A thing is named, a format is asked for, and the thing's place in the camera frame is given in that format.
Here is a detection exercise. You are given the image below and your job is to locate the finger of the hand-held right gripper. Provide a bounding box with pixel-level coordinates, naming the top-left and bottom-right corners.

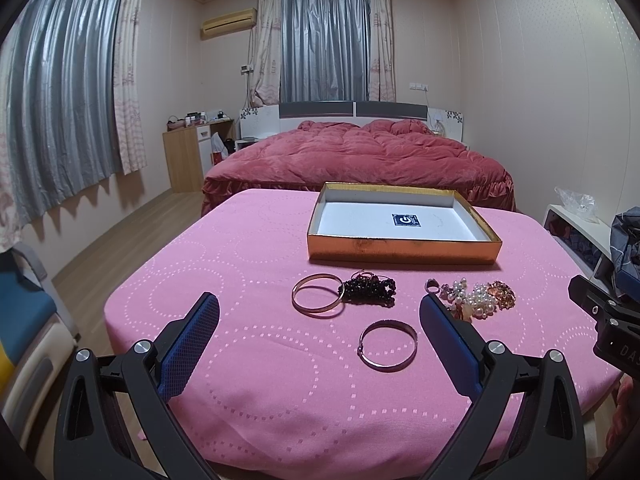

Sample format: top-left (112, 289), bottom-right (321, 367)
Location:
top-left (568, 275), bottom-right (612, 322)

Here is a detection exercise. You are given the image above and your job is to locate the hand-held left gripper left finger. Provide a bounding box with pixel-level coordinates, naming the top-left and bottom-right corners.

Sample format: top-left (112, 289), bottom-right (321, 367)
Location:
top-left (54, 291), bottom-right (221, 480)

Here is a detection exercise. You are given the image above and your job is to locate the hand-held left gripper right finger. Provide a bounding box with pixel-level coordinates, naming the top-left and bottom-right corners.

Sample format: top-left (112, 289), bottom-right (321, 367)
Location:
top-left (419, 292), bottom-right (586, 480)

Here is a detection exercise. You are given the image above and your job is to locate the silver bangle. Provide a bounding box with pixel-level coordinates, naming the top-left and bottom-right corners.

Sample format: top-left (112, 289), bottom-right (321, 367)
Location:
top-left (358, 320), bottom-right (418, 372)

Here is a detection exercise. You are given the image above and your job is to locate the gold cardboard box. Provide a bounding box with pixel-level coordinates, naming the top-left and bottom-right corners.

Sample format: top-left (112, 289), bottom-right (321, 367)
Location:
top-left (306, 182), bottom-right (503, 266)

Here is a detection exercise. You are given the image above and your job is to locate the pearl jewelry cluster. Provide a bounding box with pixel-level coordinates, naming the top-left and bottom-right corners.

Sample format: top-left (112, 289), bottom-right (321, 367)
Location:
top-left (439, 280), bottom-right (500, 320)

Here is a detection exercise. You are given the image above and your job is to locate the dark blue cloth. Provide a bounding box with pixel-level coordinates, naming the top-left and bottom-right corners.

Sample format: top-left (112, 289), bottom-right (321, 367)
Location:
top-left (609, 212), bottom-right (640, 302)

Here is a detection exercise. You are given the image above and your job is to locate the white shelf cabinet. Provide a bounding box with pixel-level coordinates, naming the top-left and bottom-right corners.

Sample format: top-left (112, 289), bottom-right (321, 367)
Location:
top-left (542, 203), bottom-right (619, 282)

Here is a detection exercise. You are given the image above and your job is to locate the clear plastic bag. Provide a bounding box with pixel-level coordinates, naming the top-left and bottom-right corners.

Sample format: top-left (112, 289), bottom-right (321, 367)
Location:
top-left (554, 186), bottom-right (599, 224)

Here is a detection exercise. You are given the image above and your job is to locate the pink patterned tablecloth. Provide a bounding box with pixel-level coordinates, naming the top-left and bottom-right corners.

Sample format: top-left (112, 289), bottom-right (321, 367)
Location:
top-left (104, 187), bottom-right (627, 480)

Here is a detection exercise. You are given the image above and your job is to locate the rose gold bangle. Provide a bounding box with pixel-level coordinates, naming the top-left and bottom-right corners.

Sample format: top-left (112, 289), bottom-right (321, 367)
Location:
top-left (291, 273), bottom-right (346, 319)

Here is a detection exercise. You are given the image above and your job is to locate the blue grey chair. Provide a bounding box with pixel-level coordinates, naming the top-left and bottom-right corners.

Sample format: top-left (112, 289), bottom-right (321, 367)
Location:
top-left (0, 241), bottom-right (82, 397)

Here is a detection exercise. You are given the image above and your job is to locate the wooden desk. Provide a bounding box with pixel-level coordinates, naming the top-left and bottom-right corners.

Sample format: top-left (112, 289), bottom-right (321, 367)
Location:
top-left (162, 119), bottom-right (236, 194)

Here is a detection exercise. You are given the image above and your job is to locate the bed with red duvet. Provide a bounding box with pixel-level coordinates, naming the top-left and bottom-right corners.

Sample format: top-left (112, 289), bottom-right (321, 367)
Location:
top-left (201, 119), bottom-right (517, 217)

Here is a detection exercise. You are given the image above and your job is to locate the white grey headboard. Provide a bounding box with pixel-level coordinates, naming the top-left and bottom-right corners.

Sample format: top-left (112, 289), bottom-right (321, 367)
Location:
top-left (240, 101), bottom-right (466, 143)

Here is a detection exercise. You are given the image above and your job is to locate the floral white curtain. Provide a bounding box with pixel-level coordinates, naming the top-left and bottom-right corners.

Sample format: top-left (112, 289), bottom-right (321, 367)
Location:
top-left (249, 0), bottom-right (284, 109)
top-left (369, 0), bottom-right (397, 103)
top-left (112, 0), bottom-right (149, 177)

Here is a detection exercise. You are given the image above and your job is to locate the wide grey curtain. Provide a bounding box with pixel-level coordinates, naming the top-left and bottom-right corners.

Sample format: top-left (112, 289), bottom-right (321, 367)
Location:
top-left (0, 0), bottom-right (127, 227)

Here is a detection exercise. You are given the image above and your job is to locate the beige air conditioner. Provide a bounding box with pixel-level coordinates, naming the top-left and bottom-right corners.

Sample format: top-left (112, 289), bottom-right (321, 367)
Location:
top-left (201, 7), bottom-right (258, 40)

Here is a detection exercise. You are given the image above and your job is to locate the amber crystal bracelet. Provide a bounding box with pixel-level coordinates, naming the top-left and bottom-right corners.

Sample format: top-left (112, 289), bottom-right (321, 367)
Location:
top-left (487, 281), bottom-right (517, 310)

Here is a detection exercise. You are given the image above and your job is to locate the dark bead bracelet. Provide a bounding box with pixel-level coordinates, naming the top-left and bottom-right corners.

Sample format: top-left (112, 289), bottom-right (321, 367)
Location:
top-left (338, 276), bottom-right (397, 307)

